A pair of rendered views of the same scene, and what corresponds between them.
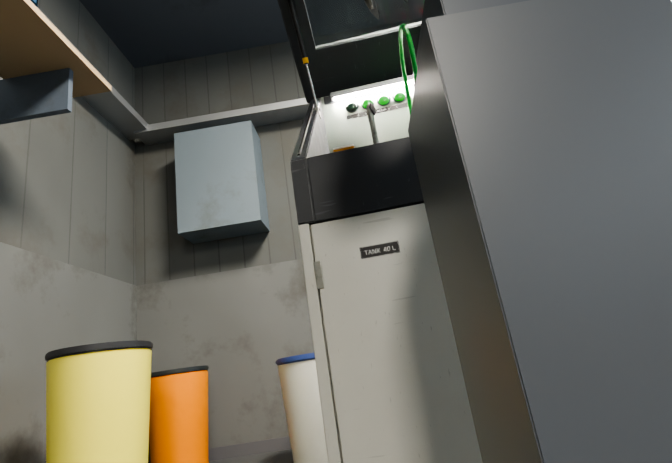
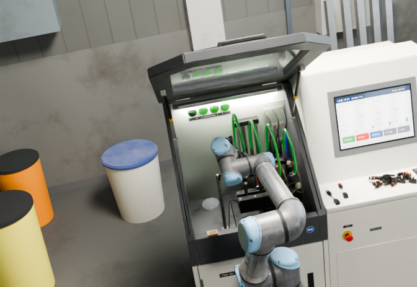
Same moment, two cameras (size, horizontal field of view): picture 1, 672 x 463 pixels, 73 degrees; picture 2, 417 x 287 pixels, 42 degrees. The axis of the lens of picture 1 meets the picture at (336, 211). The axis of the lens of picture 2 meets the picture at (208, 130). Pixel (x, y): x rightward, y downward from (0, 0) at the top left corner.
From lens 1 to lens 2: 2.40 m
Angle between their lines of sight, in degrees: 46
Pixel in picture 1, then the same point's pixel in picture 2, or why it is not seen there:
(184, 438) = (37, 206)
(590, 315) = not seen: outside the picture
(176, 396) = (25, 184)
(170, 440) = not seen: hidden behind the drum
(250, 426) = (70, 172)
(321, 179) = (202, 248)
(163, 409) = not seen: hidden behind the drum
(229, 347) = (42, 122)
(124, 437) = (39, 256)
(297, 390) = (123, 185)
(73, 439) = (12, 268)
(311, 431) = (135, 206)
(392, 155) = (236, 238)
